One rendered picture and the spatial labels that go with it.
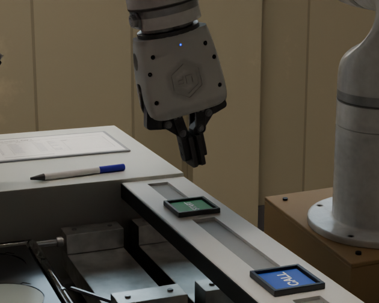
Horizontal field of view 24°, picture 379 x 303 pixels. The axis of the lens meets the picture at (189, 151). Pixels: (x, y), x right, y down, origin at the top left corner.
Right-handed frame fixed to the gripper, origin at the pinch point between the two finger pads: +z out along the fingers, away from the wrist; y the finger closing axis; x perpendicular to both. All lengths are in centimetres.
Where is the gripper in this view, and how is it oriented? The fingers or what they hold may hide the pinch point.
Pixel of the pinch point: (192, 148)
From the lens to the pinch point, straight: 108.7
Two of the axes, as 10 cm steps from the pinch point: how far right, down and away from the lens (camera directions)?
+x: -3.7, -2.2, 9.0
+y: 9.1, -2.9, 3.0
